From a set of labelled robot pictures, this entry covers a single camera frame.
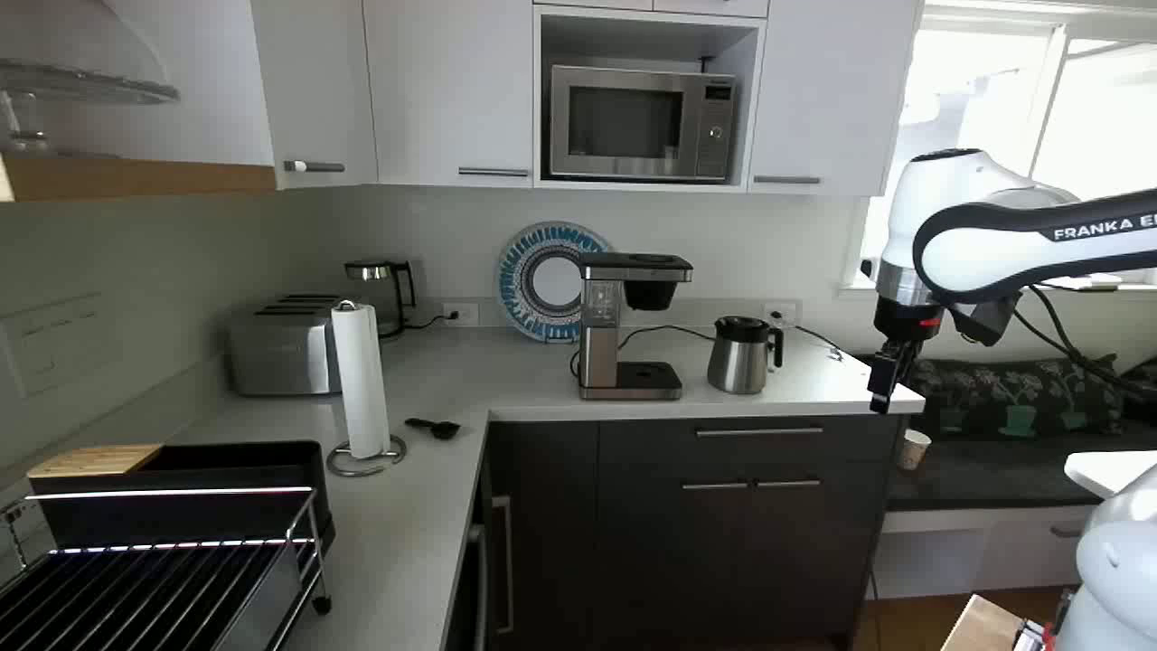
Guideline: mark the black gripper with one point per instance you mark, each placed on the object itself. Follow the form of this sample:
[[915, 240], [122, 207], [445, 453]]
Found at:
[[905, 326]]

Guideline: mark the dark gray lower cabinet door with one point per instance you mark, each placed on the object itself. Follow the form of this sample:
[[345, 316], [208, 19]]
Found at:
[[676, 565], [826, 553]]

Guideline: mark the dark gray cabinet drawer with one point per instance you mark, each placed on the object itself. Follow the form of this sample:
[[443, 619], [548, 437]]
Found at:
[[653, 445]]

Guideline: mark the white upper cabinet door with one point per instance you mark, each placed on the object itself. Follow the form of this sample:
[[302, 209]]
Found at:
[[451, 83], [313, 83], [832, 95]]

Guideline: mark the paper cup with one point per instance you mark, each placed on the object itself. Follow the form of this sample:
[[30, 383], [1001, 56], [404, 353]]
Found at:
[[912, 451]]

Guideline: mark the patterned dark bench cushion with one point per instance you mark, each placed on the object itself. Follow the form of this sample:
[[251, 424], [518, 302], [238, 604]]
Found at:
[[1025, 390]]

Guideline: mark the stainless steel thermal carafe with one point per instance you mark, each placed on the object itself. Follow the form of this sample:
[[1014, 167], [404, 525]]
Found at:
[[739, 355]]

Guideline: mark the white bench drawer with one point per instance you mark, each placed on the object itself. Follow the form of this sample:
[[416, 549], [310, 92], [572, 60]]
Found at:
[[965, 553]]

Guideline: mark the cardboard box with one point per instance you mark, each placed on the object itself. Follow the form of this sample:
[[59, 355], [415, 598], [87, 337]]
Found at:
[[988, 627]]

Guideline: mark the silver black coffee maker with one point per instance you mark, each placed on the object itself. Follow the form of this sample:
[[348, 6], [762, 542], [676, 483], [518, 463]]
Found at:
[[601, 326]]

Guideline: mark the window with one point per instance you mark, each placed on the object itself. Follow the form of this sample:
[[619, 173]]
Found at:
[[1087, 119]]

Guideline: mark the blue white decorative plate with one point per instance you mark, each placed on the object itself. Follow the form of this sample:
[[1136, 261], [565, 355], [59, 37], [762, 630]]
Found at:
[[530, 282]]

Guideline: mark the stainless steel microwave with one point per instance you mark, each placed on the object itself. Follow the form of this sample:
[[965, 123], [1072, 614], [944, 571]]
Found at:
[[627, 119]]

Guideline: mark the small black scoop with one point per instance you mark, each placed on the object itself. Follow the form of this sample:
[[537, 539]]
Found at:
[[436, 426]]

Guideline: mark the black electric kettle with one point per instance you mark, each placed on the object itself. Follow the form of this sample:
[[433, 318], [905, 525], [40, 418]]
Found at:
[[384, 290]]

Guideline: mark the metal paper towel holder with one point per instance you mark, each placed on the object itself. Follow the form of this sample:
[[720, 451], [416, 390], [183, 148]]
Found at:
[[368, 461]]

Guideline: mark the white paper towel roll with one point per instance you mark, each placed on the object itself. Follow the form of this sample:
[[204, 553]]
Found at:
[[363, 373]]

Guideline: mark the stainless steel toaster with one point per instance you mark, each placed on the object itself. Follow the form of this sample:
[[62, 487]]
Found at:
[[278, 348]]

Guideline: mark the black dish drying rack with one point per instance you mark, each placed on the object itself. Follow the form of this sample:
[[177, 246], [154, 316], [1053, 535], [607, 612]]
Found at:
[[157, 542]]

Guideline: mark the wooden cutting board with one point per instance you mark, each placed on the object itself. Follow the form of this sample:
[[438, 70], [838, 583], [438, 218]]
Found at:
[[92, 461]]

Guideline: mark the range hood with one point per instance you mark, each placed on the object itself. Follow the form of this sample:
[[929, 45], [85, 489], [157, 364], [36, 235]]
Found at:
[[75, 56]]

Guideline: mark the white wall outlet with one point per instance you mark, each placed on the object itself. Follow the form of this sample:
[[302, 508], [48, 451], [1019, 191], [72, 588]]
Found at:
[[456, 312]]

